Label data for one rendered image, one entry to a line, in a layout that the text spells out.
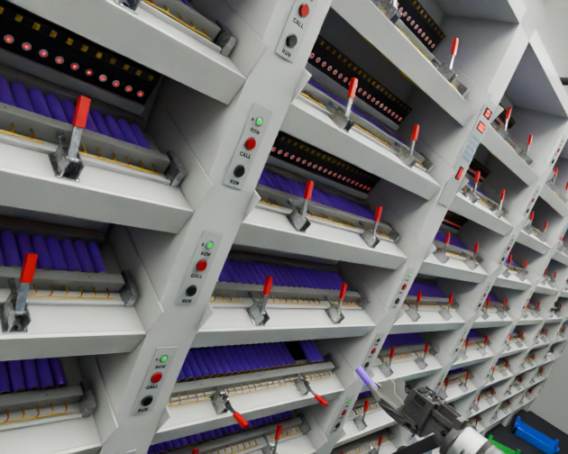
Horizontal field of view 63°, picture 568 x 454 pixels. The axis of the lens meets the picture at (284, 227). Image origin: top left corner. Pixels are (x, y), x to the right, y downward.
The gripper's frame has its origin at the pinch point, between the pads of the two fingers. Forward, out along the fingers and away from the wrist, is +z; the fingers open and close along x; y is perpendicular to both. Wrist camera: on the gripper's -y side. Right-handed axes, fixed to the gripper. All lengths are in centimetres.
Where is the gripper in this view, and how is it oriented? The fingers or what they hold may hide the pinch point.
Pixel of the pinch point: (374, 389)
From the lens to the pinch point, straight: 115.6
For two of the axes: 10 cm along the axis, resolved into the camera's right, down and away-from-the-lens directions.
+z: -6.4, -4.0, 6.5
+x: -6.5, -1.7, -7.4
